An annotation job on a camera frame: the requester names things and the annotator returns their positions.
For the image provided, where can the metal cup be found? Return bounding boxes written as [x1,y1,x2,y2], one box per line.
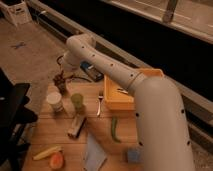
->
[55,82,66,94]

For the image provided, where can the dark grape bunch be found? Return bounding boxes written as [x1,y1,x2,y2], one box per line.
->
[53,74,66,85]

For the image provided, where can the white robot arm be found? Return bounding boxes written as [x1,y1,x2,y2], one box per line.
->
[62,34,195,171]

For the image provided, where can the white paper cup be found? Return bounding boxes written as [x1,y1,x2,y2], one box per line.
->
[46,92,63,112]

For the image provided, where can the green plastic cup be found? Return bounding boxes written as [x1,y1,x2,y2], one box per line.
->
[71,93,83,109]

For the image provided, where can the blue power device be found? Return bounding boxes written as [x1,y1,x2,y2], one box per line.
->
[80,61,104,82]

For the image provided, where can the metal fork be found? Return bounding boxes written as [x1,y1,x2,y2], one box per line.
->
[97,91,104,117]

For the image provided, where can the wooden block eraser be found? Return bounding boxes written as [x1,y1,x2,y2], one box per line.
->
[67,115,86,138]

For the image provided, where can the yellow plastic bin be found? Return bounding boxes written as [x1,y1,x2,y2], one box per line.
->
[104,68,164,110]

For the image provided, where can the black chair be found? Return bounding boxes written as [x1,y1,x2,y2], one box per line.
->
[0,68,38,171]

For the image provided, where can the green chili pepper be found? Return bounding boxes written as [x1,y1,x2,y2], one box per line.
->
[111,117,121,143]

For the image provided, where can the white cardboard box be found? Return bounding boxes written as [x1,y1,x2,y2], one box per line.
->
[0,1,32,27]

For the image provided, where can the orange fruit piece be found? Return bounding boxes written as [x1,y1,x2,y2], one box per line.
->
[49,152,64,170]

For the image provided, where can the blue grey cloth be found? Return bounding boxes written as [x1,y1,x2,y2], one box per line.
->
[83,133,107,171]

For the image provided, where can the blue sponge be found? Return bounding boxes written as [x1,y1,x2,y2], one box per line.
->
[127,148,140,163]

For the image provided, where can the black cable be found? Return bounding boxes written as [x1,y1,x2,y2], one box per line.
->
[56,54,93,83]

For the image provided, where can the brush with pale handle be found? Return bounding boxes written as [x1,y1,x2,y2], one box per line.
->
[117,88,128,94]

